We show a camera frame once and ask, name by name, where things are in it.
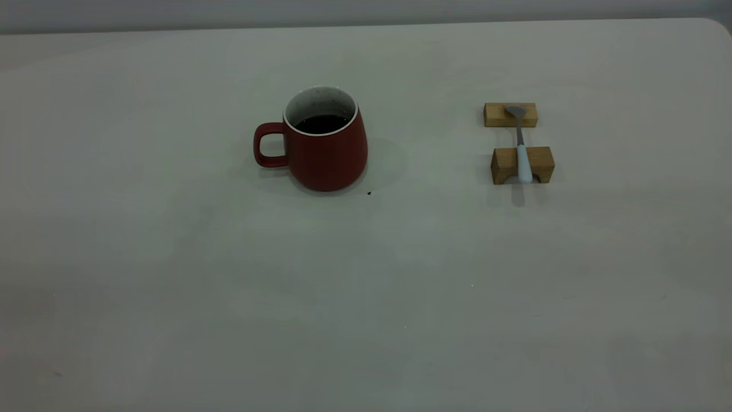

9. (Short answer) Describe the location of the spoon with pale blue handle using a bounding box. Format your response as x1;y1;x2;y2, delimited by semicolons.
504;105;534;184

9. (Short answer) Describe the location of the flat rectangular wooden block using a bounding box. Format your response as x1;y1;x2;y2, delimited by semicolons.
484;102;539;128

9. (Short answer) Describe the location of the arched wooden block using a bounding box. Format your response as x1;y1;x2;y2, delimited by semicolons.
491;146;555;185

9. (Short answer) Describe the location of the red ceramic mug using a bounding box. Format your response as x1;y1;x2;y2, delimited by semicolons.
253;86;369;192

